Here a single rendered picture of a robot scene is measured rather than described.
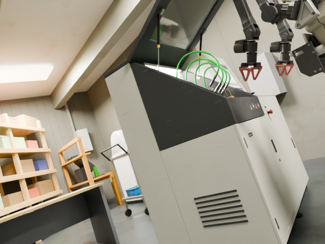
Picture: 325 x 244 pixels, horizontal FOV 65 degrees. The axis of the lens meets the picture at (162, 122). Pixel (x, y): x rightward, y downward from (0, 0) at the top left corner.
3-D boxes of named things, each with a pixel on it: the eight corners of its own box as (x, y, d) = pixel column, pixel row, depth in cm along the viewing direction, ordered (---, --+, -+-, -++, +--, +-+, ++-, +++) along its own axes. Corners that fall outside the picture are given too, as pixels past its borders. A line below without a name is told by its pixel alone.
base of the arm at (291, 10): (298, -2, 113) (308, 2, 121) (280, -2, 118) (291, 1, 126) (293, 20, 116) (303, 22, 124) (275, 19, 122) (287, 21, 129)
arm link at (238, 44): (251, 28, 133) (259, 29, 138) (231, 30, 141) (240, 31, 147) (250, 52, 136) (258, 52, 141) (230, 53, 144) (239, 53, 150)
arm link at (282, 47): (289, 41, 162) (292, 42, 166) (278, 42, 167) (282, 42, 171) (288, 53, 164) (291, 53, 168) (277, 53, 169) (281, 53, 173)
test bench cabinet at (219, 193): (289, 263, 136) (236, 123, 146) (198, 265, 169) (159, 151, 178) (303, 212, 194) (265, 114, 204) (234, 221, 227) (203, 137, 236)
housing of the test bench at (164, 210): (198, 265, 169) (127, 58, 187) (165, 266, 185) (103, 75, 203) (255, 195, 284) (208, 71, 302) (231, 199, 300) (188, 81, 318)
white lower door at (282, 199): (284, 241, 140) (238, 123, 148) (280, 241, 141) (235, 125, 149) (299, 200, 193) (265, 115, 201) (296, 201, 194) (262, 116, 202)
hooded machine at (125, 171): (168, 190, 540) (144, 121, 558) (142, 203, 497) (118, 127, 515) (147, 194, 600) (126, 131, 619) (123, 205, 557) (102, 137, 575)
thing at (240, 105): (238, 123, 149) (228, 97, 151) (231, 125, 152) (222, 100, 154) (263, 115, 200) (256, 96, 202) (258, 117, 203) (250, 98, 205)
